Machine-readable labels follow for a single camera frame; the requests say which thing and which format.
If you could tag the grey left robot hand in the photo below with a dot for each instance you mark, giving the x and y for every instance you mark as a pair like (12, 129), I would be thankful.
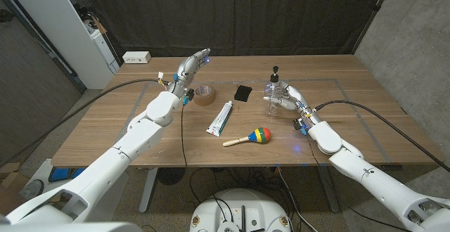
(186, 72)

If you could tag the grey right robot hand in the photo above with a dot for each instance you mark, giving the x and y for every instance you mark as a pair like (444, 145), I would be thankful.
(293, 100)

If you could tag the clear pump dispenser bottle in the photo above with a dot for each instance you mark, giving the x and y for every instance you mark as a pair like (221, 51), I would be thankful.
(274, 78)

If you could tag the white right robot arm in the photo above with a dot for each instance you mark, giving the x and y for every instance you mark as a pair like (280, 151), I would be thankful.
(369, 175)

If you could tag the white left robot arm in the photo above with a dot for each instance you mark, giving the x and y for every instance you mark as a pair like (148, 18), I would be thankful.
(116, 154)

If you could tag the brown tape roll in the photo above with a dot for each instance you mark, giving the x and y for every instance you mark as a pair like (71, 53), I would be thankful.
(204, 101)

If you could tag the colourful wooden maraca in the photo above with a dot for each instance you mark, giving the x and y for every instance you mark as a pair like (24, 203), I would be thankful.
(260, 134)

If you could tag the white green toothpaste tube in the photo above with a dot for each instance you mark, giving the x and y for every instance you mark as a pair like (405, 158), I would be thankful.
(219, 121)

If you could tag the black square cloth pad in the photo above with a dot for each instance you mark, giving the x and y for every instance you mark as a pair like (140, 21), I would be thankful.
(243, 93)

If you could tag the white power strip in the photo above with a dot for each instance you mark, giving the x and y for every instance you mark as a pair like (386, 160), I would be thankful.
(136, 57)

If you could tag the dark curtain backdrop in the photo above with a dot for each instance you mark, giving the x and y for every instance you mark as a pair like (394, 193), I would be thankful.
(228, 14)

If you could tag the grey table leg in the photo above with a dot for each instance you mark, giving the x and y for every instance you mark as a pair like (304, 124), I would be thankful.
(147, 193)
(330, 197)

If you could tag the black round floor base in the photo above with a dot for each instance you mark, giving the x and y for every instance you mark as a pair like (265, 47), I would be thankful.
(171, 176)

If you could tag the white robot torso base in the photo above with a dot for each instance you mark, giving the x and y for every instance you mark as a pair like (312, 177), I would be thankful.
(246, 204)

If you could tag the black curtain stand pole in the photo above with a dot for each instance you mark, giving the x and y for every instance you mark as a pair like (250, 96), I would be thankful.
(372, 14)

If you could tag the white cabinet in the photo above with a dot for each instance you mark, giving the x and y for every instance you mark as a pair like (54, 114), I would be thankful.
(52, 21)

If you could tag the blue floor pad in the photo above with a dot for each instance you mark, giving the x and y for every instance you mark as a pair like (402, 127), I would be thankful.
(59, 174)

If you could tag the grey sneaker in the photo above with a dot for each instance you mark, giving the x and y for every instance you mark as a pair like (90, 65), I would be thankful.
(32, 189)

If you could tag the white robot body edge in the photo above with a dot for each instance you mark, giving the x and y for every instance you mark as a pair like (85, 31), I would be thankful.
(70, 227)

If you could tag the brown cardboard box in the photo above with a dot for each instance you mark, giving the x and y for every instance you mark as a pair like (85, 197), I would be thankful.
(12, 186)

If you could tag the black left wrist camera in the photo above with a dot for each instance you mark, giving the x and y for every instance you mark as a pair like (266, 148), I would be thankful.
(190, 94)

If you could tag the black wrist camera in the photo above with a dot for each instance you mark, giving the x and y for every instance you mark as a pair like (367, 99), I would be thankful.
(298, 123)
(190, 94)

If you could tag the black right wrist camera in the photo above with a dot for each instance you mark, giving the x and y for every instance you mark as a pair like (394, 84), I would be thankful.
(298, 123)

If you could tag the black round wall fixture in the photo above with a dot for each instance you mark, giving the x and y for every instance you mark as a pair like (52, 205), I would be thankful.
(5, 15)

